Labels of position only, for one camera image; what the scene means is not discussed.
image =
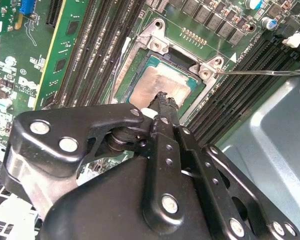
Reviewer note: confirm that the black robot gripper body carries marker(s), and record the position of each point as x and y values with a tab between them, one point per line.
102	207

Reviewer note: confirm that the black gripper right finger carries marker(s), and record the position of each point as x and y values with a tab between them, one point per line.
212	190

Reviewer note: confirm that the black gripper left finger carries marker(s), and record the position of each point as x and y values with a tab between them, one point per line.
52	130

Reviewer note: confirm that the silver-topped CPU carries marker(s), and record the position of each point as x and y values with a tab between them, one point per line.
160	80

